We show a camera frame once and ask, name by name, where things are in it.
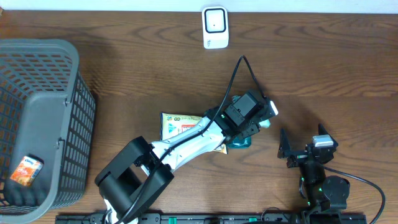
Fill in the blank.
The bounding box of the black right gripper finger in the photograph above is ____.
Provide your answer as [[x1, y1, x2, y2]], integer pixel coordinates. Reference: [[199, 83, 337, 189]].
[[318, 123, 335, 145], [279, 129, 290, 152]]

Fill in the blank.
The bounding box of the teal mouthwash bottle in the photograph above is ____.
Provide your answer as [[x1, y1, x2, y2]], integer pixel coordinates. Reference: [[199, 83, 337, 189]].
[[226, 95, 271, 149]]

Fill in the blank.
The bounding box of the wet wipes pack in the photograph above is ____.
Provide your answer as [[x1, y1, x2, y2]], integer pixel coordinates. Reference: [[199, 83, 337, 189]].
[[159, 111, 228, 155]]

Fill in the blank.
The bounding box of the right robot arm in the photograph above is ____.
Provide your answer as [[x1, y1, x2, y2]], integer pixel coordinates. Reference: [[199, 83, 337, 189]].
[[277, 124, 350, 223]]

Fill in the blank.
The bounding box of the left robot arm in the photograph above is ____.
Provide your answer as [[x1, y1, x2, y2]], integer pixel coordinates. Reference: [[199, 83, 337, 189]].
[[95, 90, 278, 223]]

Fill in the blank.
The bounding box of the white barcode scanner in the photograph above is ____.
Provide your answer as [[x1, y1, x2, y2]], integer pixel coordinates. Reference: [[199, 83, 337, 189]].
[[201, 6, 229, 49]]

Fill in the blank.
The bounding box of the grey plastic basket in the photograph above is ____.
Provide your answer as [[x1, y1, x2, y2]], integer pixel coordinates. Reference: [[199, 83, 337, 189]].
[[1, 39, 96, 223]]

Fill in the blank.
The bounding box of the orange tissue pack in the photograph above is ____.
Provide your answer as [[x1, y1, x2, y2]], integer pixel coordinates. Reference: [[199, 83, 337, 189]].
[[10, 156, 43, 187]]

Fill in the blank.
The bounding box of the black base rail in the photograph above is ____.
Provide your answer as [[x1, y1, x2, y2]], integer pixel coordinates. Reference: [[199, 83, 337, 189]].
[[55, 213, 366, 224]]

